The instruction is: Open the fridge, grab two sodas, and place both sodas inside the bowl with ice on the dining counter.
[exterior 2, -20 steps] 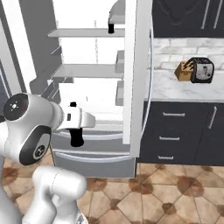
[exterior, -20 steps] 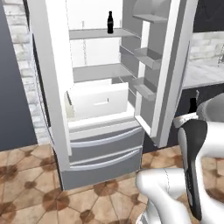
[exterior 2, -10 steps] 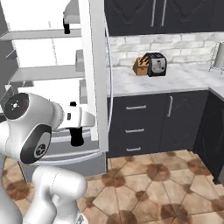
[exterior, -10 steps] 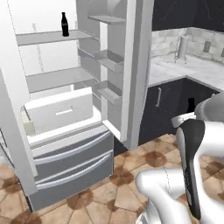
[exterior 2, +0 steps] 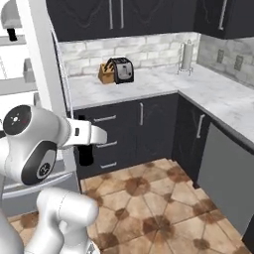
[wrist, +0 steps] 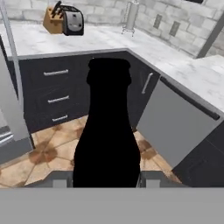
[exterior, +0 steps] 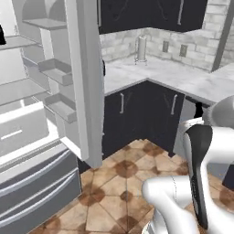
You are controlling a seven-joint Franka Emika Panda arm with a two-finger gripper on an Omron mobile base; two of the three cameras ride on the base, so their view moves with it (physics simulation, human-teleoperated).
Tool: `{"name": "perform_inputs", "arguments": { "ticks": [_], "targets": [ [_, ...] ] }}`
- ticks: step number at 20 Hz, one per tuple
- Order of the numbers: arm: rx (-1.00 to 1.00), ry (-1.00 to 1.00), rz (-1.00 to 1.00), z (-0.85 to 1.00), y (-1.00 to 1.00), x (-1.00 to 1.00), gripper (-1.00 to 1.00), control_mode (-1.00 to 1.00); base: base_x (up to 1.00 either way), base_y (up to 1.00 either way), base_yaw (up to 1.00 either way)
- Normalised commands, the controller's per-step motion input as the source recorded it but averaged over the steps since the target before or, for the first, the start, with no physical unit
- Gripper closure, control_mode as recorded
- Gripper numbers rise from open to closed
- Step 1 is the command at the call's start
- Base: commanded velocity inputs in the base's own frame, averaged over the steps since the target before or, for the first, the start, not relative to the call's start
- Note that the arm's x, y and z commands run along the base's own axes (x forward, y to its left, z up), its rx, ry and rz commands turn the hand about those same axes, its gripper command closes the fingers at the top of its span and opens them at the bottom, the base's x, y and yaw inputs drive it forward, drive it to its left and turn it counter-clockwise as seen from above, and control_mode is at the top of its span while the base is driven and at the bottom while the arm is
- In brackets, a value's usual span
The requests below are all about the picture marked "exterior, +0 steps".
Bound white fridge door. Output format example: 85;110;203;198
12;0;106;170

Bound white fridge crisper drawer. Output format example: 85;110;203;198
0;101;50;158

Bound grey fridge shelf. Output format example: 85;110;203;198
0;78;49;107
0;34;43;52

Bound white open fridge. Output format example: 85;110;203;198
0;0;83;234

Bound dark base cupboard door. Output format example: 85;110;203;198
102;81;149;160
147;80;186;155

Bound grey door bin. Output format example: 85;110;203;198
43;92;78;123
37;58;74;87

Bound grey freezer drawer front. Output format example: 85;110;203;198
0;169;83;234
0;148;80;206

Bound black can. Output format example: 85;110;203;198
0;25;7;46

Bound silver cupboard handle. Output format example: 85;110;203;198
119;92;125;115
170;93;178;116

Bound grey wall socket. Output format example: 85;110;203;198
162;39;170;54
179;43;188;59

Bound silver freezer drawer handle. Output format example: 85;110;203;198
0;150;73;197
0;171;79;221

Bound dark wall cupboards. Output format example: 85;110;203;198
97;0;208;35

